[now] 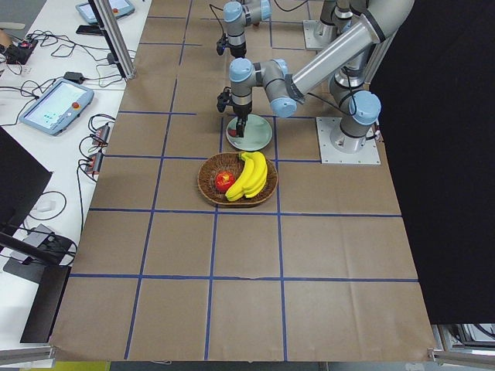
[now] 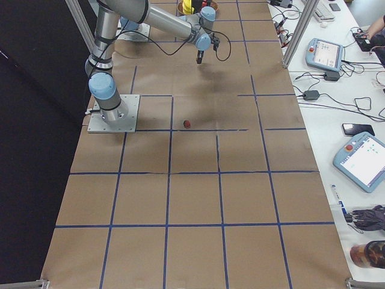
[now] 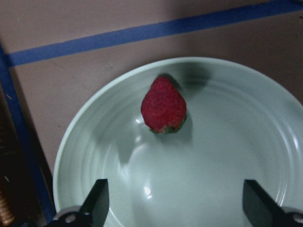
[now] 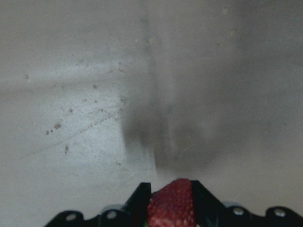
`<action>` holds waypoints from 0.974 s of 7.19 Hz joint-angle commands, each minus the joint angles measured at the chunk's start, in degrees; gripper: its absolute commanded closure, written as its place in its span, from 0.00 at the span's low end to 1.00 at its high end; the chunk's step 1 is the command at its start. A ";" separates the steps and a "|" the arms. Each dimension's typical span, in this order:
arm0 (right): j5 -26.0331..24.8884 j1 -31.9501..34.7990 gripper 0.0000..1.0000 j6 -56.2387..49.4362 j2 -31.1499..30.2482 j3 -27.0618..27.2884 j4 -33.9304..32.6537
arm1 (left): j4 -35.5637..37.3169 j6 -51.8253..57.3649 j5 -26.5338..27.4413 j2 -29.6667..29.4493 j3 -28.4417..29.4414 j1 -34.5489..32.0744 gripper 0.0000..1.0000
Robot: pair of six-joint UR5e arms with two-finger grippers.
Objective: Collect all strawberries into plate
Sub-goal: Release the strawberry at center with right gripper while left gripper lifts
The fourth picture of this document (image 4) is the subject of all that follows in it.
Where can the red strawberry one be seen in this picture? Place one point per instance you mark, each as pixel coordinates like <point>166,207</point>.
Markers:
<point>172,206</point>

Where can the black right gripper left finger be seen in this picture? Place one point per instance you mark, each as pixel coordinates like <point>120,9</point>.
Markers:
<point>132,214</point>

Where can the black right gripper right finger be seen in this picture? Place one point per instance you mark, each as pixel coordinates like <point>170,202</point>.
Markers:
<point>210,212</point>

